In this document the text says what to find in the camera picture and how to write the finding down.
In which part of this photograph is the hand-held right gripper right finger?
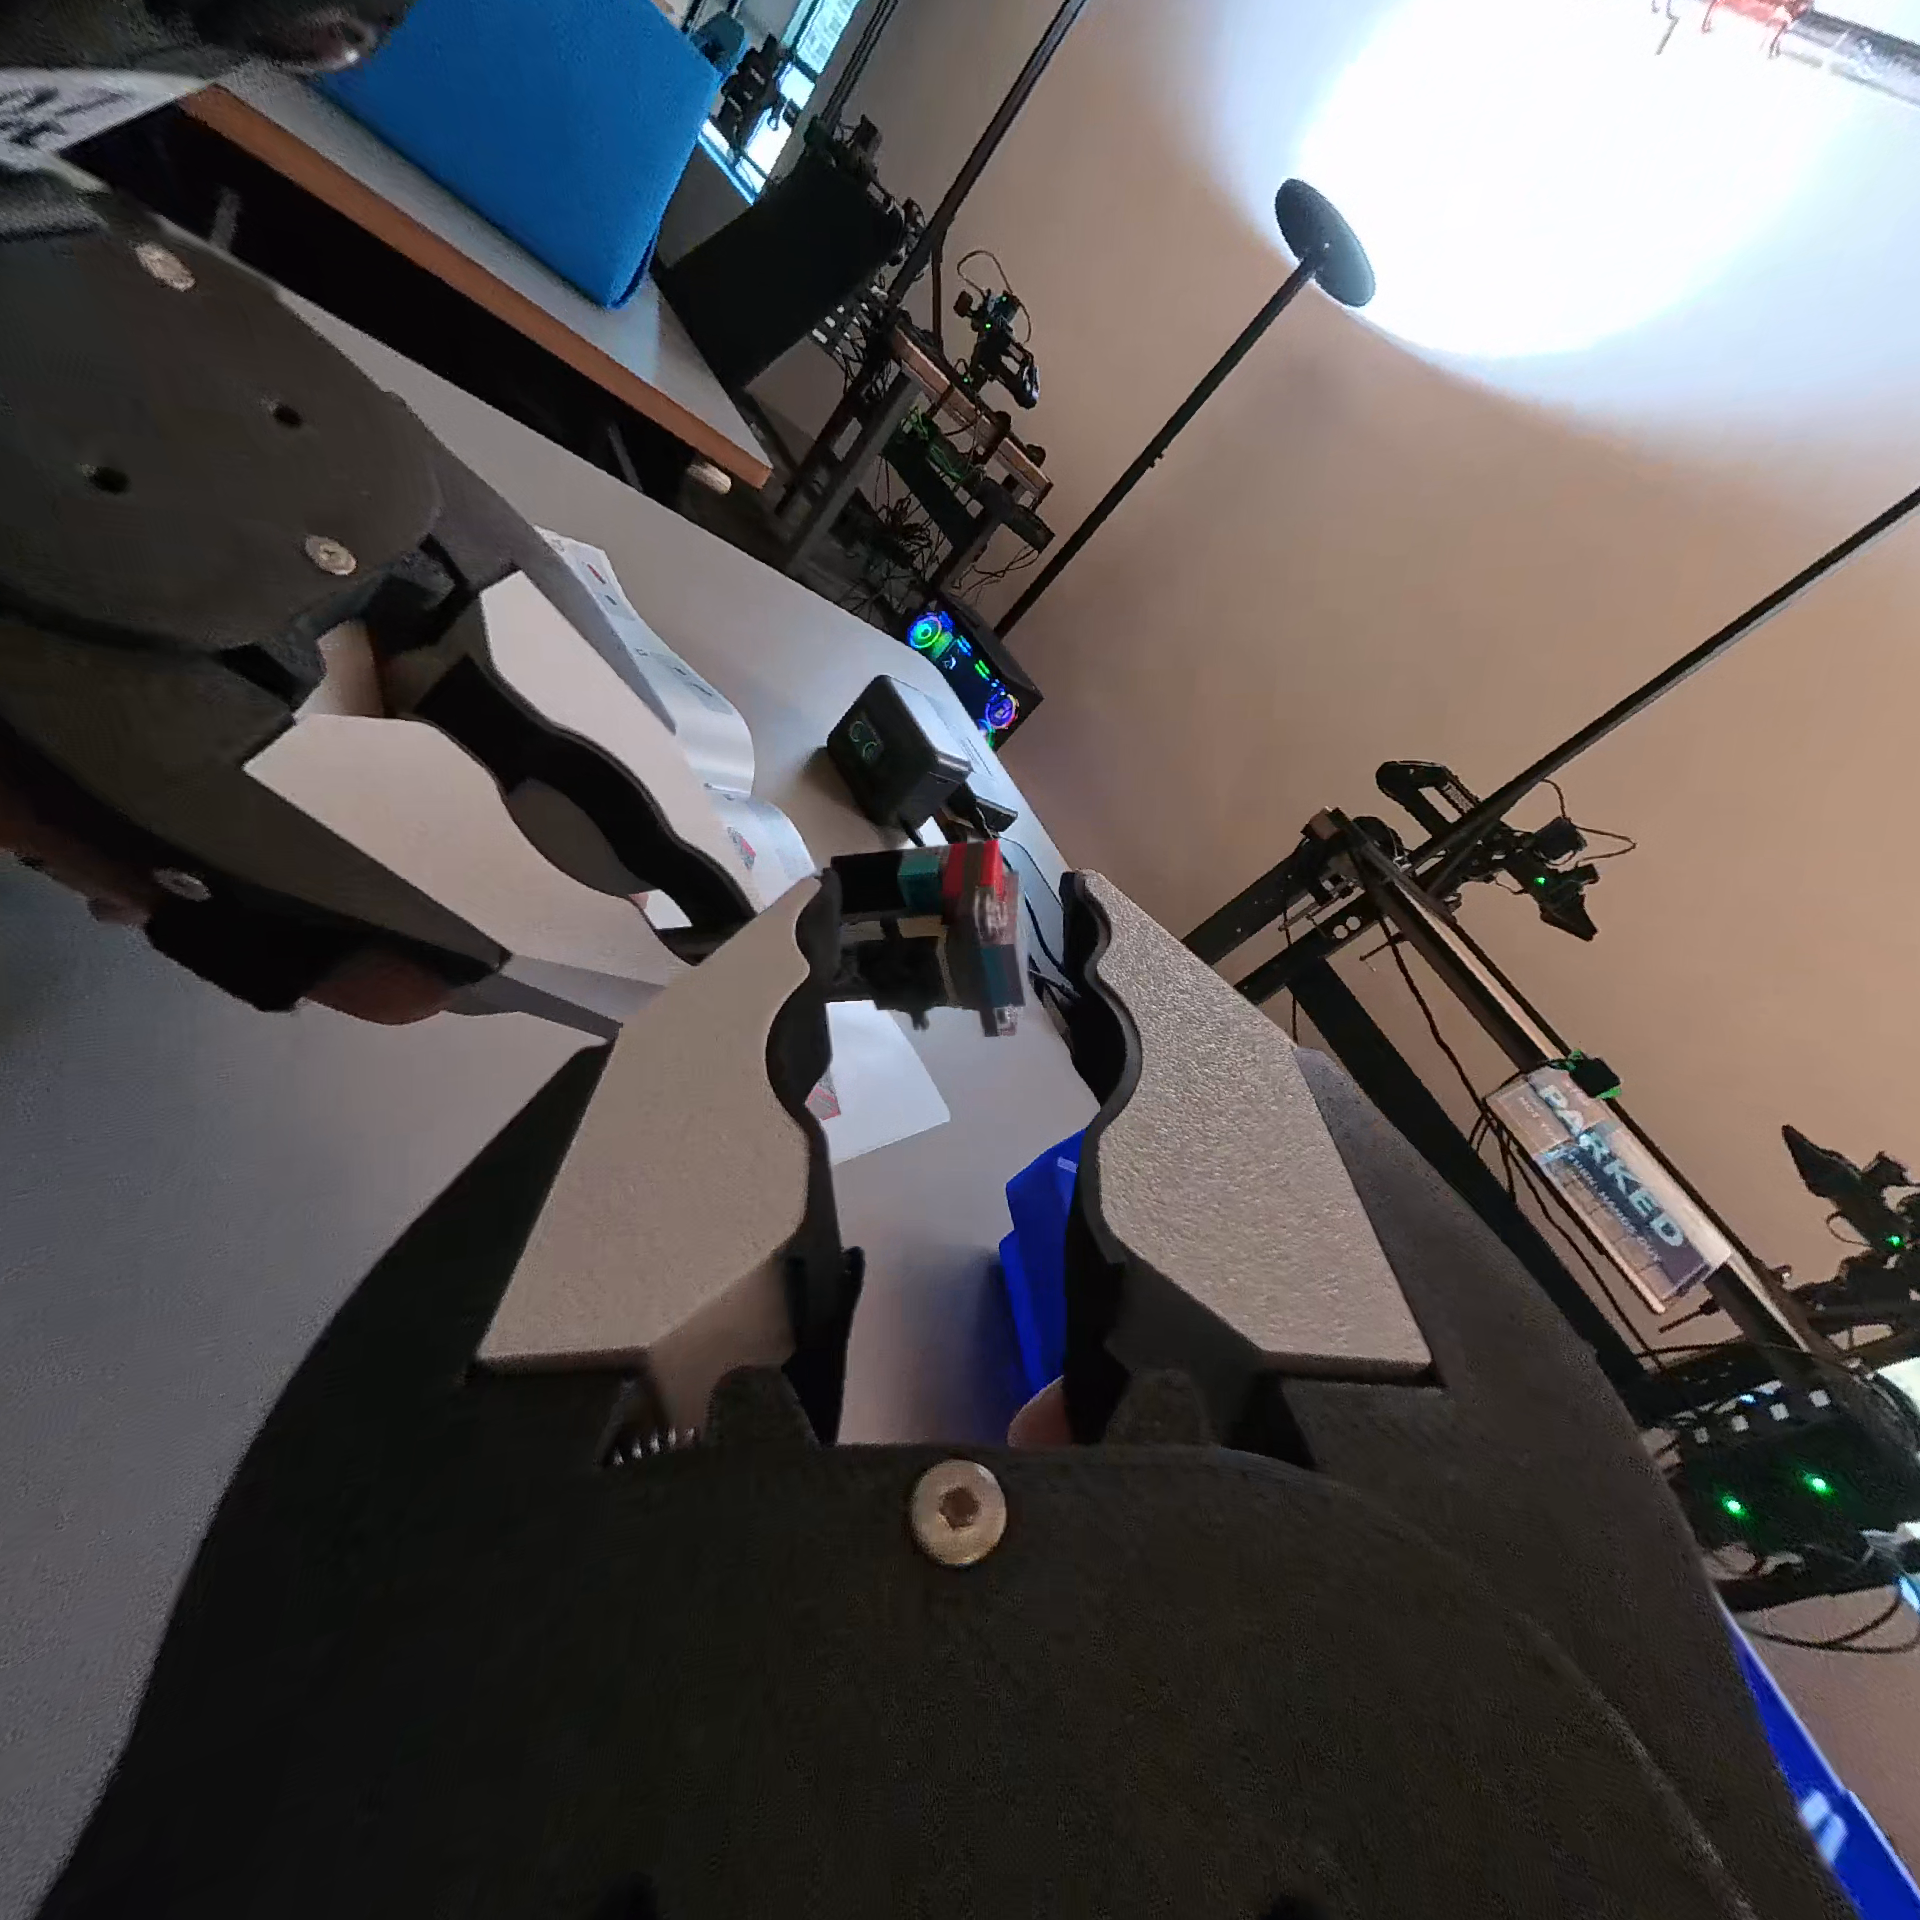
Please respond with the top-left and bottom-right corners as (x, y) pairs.
(1057, 870), (1436, 1444)

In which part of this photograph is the blue printed panel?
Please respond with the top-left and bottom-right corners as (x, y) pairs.
(1725, 1624), (1920, 1920)

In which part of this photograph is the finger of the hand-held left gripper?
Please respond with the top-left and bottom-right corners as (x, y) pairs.
(243, 714), (711, 1040)
(374, 569), (754, 939)

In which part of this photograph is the black device with green lights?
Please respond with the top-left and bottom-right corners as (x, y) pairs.
(1647, 1342), (1920, 1620)

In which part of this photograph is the person's left hand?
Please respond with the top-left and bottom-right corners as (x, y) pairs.
(0, 736), (454, 1031)

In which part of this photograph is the blue storage box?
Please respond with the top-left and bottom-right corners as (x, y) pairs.
(316, 0), (725, 312)

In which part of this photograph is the blue plastic parts bin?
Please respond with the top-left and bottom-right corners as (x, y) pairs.
(1001, 1129), (1091, 1400)

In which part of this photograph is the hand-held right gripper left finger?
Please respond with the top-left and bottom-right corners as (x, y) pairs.
(477, 877), (868, 1449)

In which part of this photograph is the black stand pole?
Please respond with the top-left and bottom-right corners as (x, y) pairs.
(885, 0), (1091, 303)
(1410, 488), (1920, 901)

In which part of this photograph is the black floor lamp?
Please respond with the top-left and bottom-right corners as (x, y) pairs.
(994, 176), (1377, 636)

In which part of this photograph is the RGB lit computer case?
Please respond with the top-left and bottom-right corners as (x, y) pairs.
(900, 599), (1046, 753)

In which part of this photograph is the black equipment case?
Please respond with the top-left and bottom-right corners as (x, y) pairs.
(661, 143), (910, 395)

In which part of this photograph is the wood-edged table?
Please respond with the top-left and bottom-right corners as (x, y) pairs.
(180, 61), (777, 489)

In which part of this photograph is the equipment rack with electronics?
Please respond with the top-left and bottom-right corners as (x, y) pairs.
(771, 245), (1055, 605)

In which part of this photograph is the black camera on frame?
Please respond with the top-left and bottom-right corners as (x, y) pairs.
(1377, 757), (1640, 941)

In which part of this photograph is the grey desk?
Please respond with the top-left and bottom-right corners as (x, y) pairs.
(0, 285), (1114, 1920)

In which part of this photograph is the black portable power station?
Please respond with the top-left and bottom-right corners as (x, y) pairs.
(825, 674), (979, 831)

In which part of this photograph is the clear acrylic sign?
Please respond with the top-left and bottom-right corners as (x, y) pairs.
(1484, 1057), (1731, 1317)

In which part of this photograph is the brick instruction booklet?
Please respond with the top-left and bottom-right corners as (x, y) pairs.
(533, 525), (957, 1165)

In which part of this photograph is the black aluminium frame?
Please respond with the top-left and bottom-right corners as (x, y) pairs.
(1183, 810), (1920, 1501)

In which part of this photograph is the toy brick truck model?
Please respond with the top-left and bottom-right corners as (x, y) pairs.
(825, 839), (1040, 1040)

